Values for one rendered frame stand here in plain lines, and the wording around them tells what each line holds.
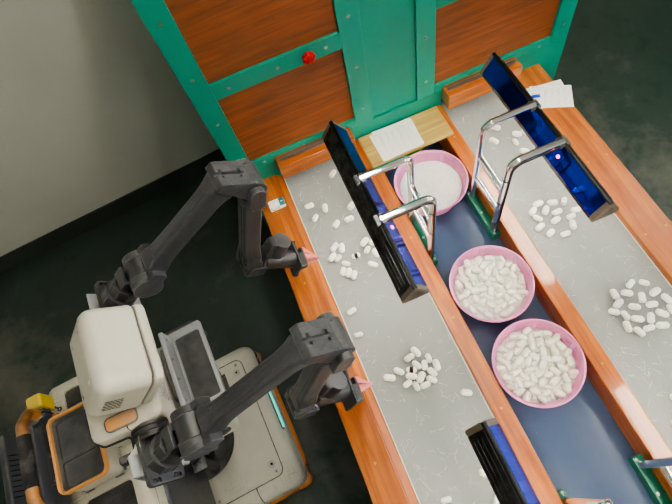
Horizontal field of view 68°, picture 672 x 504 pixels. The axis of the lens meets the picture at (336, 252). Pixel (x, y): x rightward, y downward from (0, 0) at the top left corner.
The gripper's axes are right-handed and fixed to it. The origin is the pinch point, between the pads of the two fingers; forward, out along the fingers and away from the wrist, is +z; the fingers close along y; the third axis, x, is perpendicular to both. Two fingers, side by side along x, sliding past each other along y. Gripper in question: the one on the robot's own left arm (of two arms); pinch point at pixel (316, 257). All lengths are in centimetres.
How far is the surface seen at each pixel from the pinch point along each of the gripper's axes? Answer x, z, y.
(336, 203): -0.2, 18.7, 23.6
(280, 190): 9.2, 3.7, 37.1
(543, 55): -66, 89, 46
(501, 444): -33, 2, -73
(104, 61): 30, -43, 125
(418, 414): 2, 15, -56
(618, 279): -46, 73, -43
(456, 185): -27, 52, 11
